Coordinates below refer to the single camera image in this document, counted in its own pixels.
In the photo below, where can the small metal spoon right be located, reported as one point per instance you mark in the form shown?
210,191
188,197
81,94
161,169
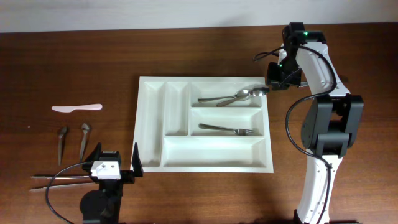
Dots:
86,129

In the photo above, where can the upper metal chopstick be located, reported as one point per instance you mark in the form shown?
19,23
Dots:
70,177

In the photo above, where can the metal chopstick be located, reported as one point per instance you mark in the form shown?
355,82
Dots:
70,177
36,189

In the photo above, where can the pink plastic knife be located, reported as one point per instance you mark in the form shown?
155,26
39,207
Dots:
69,109

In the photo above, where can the white cutlery tray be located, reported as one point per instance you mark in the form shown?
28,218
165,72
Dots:
169,139

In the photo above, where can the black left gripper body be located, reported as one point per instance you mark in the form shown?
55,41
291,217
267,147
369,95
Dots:
127,177

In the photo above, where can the small metal spoon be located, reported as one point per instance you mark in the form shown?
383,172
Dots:
86,129
61,138

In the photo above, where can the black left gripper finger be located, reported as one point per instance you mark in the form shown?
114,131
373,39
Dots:
95,154
136,162

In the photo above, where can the small metal spoon left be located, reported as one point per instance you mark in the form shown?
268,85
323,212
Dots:
61,138

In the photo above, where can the lower metal chopstick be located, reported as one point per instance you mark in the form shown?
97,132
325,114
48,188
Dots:
36,189

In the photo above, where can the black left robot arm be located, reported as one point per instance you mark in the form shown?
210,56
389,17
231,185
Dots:
103,205

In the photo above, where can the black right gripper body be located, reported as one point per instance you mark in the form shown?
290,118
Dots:
275,74

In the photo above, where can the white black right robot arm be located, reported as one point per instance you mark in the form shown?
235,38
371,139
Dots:
331,124

